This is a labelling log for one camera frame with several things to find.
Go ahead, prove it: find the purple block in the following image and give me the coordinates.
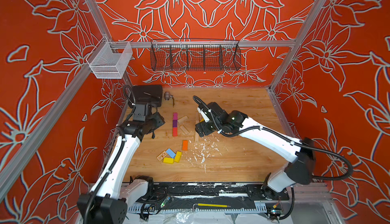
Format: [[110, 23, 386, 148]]
[[172, 120, 178, 128]]

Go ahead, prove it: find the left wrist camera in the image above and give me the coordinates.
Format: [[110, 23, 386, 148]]
[[133, 103, 152, 122]]

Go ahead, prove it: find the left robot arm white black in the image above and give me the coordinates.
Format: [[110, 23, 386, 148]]
[[77, 85, 165, 224]]

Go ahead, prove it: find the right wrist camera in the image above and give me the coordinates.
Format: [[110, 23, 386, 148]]
[[197, 107, 210, 123]]

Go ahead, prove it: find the white mesh basket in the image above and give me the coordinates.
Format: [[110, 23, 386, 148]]
[[86, 36, 133, 79]]

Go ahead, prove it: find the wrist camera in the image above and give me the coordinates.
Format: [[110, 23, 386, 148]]
[[133, 103, 152, 122], [197, 107, 210, 123]]

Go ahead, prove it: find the red block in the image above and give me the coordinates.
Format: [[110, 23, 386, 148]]
[[172, 127, 178, 137]]

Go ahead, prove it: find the black plastic tool case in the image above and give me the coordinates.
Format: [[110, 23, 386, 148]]
[[128, 85, 163, 107]]

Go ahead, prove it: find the printed wooden block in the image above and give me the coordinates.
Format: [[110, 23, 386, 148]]
[[157, 151, 168, 161]]

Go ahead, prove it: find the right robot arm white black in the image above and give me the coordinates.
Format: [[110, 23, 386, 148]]
[[193, 96, 353, 193]]

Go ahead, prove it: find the metal ball valve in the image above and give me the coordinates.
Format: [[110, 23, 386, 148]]
[[164, 91, 175, 107]]

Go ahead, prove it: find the blue block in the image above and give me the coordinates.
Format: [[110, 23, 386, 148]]
[[166, 149, 176, 159]]

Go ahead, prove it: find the yellow pencil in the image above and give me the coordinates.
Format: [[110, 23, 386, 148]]
[[197, 203, 231, 208]]

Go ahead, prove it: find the orange block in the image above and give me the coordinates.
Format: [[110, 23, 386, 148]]
[[182, 140, 189, 151]]

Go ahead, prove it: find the black wire basket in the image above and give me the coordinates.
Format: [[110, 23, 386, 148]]
[[150, 38, 242, 72]]

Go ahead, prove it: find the yellow block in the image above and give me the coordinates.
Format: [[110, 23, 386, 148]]
[[163, 158, 174, 164], [174, 151, 182, 163]]

